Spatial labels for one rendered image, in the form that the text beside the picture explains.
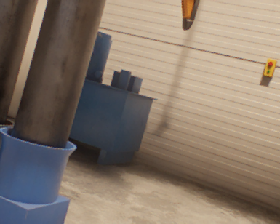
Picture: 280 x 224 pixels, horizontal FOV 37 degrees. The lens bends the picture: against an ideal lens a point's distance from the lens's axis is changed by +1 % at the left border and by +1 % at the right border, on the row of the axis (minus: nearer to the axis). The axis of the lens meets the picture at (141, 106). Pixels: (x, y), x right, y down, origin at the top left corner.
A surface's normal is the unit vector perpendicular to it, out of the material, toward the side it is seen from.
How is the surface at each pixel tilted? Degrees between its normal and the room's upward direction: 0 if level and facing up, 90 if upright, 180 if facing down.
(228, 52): 90
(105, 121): 90
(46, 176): 90
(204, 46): 90
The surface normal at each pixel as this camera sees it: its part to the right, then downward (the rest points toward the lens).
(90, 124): -0.40, -0.08
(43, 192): 0.61, 0.20
